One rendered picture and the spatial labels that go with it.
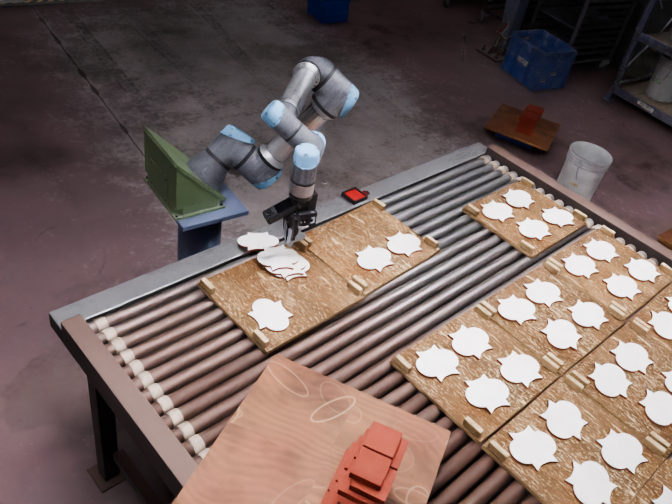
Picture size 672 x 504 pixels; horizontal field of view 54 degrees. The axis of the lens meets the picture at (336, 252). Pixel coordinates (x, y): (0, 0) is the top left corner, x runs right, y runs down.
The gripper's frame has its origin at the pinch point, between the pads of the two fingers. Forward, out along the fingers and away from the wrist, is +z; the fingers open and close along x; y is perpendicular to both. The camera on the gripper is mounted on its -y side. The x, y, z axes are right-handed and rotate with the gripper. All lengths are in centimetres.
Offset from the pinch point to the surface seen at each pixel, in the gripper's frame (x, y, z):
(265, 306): -16.2, -12.6, 9.7
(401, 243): 0.2, 46.3, 9.5
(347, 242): 6.7, 27.5, 10.5
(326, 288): -13.1, 10.0, 10.6
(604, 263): -30, 121, 10
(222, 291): -5.3, -22.8, 10.7
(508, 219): 3, 99, 10
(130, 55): 363, 26, 103
